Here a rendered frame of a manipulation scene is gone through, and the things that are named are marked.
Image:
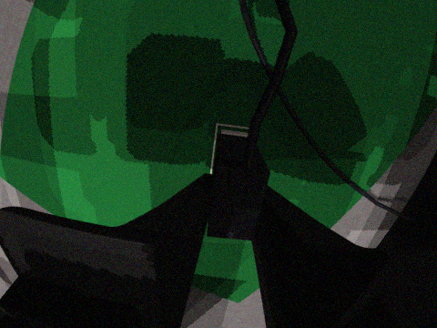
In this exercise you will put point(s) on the black cable with plug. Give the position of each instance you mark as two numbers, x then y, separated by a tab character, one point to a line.
240	173

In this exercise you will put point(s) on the green circuit board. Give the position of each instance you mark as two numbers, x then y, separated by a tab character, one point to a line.
115	106

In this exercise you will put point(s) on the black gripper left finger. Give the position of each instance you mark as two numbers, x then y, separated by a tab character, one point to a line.
148	262

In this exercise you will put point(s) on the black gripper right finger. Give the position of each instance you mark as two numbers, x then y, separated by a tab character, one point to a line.
311	277

